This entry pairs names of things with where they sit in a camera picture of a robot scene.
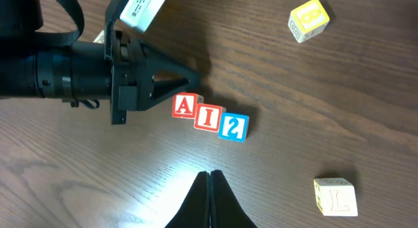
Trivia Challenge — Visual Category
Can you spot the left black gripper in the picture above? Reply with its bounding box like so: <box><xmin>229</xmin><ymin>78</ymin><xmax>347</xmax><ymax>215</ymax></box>
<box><xmin>105</xmin><ymin>30</ymin><xmax>201</xmax><ymax>125</ymax></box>

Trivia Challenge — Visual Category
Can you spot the red letter A block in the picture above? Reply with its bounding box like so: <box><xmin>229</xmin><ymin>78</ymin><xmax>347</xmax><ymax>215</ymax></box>
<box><xmin>172</xmin><ymin>92</ymin><xmax>204</xmax><ymax>119</ymax></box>

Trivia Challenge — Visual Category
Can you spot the yellow top letter block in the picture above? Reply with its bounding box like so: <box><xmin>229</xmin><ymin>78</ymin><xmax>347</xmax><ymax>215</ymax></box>
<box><xmin>288</xmin><ymin>0</ymin><xmax>330</xmax><ymax>43</ymax></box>

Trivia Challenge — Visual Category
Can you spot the plain white wooden block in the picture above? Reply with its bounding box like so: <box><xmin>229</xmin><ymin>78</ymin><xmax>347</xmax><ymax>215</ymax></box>
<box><xmin>313</xmin><ymin>178</ymin><xmax>359</xmax><ymax>217</ymax></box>

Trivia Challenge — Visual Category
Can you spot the red letter I block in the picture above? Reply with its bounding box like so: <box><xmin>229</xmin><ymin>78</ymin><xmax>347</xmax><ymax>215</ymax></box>
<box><xmin>193</xmin><ymin>103</ymin><xmax>226</xmax><ymax>133</ymax></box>

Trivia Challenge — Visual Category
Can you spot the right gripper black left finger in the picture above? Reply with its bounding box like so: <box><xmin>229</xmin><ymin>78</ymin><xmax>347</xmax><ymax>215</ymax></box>
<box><xmin>165</xmin><ymin>171</ymin><xmax>210</xmax><ymax>228</ymax></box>

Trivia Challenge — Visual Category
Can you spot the left black cable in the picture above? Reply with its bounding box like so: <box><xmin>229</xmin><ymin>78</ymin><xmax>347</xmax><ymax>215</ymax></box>
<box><xmin>32</xmin><ymin>0</ymin><xmax>86</xmax><ymax>48</ymax></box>

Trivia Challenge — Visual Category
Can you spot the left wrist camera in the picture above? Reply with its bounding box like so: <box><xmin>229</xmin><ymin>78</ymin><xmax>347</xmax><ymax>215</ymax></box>
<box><xmin>119</xmin><ymin>0</ymin><xmax>165</xmax><ymax>33</ymax></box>

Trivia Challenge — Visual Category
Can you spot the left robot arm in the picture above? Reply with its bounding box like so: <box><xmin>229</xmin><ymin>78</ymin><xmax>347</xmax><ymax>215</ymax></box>
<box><xmin>1</xmin><ymin>0</ymin><xmax>201</xmax><ymax>125</ymax></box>

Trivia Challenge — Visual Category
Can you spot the blue number 2 block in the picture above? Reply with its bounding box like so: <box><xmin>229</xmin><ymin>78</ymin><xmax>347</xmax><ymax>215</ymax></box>
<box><xmin>218</xmin><ymin>112</ymin><xmax>249</xmax><ymax>142</ymax></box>

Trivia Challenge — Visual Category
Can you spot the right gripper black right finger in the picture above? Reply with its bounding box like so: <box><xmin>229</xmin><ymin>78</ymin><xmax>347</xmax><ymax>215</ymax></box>
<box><xmin>209</xmin><ymin>170</ymin><xmax>257</xmax><ymax>228</ymax></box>

